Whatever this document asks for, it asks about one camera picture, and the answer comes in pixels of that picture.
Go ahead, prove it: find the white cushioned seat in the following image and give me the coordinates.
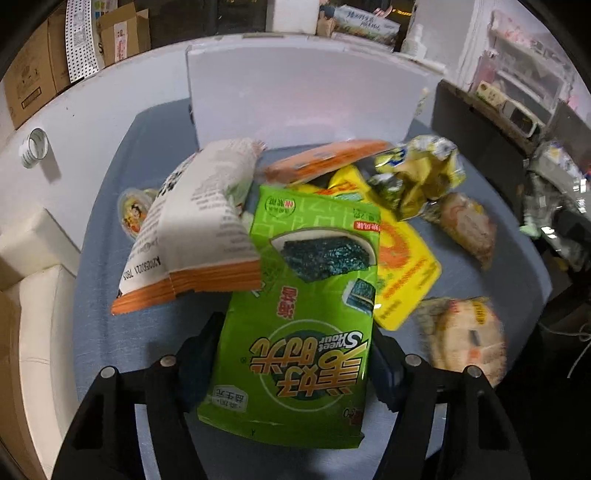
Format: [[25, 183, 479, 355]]
[[0, 208, 85, 480]]

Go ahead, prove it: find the dark counter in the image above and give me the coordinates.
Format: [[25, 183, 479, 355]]
[[431, 78, 555, 158]]

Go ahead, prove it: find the green seaweed snack bag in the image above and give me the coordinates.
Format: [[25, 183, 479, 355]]
[[196, 185, 382, 450]]

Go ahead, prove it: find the small open cardboard box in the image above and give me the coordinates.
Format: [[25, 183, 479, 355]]
[[94, 0, 152, 68]]

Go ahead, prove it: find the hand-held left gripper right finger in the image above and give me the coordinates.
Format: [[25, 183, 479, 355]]
[[368, 329, 533, 480]]

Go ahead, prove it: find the large closed cardboard box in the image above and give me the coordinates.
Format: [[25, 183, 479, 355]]
[[2, 4, 73, 130]]

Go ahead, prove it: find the clear rice cracker packet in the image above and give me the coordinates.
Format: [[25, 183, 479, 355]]
[[421, 192, 498, 271]]

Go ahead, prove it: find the clear round cracker packet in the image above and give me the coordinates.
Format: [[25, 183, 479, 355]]
[[414, 296, 507, 387]]

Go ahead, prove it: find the white orange-edged snack bag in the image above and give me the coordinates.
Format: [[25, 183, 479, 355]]
[[159, 138, 263, 297], [110, 152, 199, 317]]

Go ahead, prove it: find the white foam block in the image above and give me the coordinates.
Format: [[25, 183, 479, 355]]
[[265, 0, 320, 36]]

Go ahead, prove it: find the yellow flat snack packet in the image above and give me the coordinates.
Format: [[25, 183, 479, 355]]
[[295, 166, 443, 332]]

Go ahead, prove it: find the yellow crumpled snack bag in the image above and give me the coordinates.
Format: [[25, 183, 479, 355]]
[[368, 134, 465, 223]]

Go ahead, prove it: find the tape roll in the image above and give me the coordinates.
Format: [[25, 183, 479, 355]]
[[19, 130, 49, 169]]

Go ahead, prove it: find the orange snack packet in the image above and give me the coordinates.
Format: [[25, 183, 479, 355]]
[[263, 140, 399, 186]]

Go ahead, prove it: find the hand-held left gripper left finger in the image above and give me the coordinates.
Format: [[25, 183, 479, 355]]
[[51, 312, 228, 480]]

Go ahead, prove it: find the white box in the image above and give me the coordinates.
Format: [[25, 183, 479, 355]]
[[185, 34, 447, 151]]

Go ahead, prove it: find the blue table cloth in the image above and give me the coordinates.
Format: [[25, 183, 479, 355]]
[[75, 99, 553, 480]]

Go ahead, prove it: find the small jelly cup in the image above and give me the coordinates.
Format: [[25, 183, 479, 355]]
[[116, 186, 160, 241]]

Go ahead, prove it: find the landscape printed box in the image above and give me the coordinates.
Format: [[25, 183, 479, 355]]
[[329, 4, 400, 47]]

